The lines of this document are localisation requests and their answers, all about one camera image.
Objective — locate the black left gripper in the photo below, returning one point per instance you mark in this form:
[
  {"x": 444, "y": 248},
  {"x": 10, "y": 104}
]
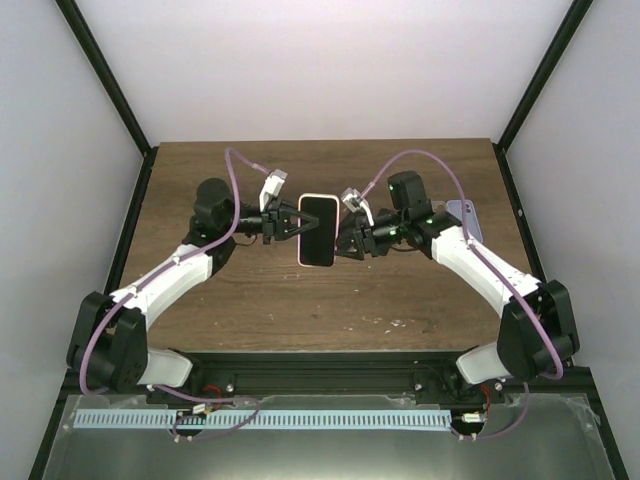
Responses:
[{"x": 277, "y": 222}]

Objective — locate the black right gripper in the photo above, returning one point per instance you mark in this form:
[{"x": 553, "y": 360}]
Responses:
[{"x": 362, "y": 241}]

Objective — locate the pink edged black smartphone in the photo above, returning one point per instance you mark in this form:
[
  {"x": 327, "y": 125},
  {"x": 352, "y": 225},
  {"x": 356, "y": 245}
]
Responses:
[{"x": 316, "y": 248}]

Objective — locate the lilac phone case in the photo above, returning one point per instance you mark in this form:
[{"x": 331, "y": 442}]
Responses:
[{"x": 466, "y": 211}]

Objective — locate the clear phone case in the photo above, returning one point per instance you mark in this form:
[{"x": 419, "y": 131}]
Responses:
[{"x": 438, "y": 206}]

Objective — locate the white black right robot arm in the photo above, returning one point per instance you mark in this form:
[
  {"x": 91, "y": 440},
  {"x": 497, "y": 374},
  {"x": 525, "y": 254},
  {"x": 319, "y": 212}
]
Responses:
[{"x": 537, "y": 333}]

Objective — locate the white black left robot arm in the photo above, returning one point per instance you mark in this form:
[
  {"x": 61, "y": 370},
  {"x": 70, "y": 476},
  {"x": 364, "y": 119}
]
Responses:
[{"x": 109, "y": 347}]

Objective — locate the grey metal front plate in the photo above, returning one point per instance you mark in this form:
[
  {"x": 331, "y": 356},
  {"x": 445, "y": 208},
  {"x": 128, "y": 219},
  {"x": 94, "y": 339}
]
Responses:
[{"x": 541, "y": 436}]

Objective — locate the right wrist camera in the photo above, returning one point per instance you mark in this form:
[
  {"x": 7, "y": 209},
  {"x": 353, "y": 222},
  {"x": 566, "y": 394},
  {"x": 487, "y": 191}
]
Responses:
[{"x": 357, "y": 203}]

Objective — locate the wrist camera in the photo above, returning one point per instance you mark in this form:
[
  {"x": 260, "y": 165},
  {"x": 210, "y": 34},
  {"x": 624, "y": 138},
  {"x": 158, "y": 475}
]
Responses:
[
  {"x": 272, "y": 186},
  {"x": 357, "y": 203}
]

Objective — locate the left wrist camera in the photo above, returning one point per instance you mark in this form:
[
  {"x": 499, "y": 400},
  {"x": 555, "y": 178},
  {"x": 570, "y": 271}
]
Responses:
[{"x": 272, "y": 186}]

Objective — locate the black front mounting rail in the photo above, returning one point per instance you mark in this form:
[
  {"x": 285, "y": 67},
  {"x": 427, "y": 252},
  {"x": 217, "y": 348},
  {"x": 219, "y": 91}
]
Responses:
[{"x": 427, "y": 376}]

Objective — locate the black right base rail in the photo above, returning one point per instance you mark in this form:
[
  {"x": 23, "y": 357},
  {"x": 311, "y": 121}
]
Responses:
[{"x": 577, "y": 379}]

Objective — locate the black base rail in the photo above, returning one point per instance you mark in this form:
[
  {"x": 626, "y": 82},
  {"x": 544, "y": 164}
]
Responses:
[
  {"x": 577, "y": 379},
  {"x": 70, "y": 383}
]

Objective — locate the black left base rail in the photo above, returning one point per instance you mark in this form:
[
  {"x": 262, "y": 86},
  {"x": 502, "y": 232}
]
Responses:
[{"x": 70, "y": 383}]

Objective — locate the light blue slotted cable duct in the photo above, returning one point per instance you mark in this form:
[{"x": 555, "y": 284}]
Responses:
[{"x": 403, "y": 420}]

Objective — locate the black left frame post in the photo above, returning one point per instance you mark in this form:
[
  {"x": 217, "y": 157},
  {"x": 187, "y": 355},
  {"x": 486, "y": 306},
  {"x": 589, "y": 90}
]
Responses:
[{"x": 79, "y": 27}]

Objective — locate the black frame post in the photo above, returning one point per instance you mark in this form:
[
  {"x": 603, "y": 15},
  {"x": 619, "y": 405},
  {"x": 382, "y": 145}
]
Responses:
[
  {"x": 562, "y": 38},
  {"x": 79, "y": 27}
]

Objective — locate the black right frame post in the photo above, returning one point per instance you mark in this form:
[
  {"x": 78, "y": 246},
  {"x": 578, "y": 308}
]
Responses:
[{"x": 562, "y": 38}]

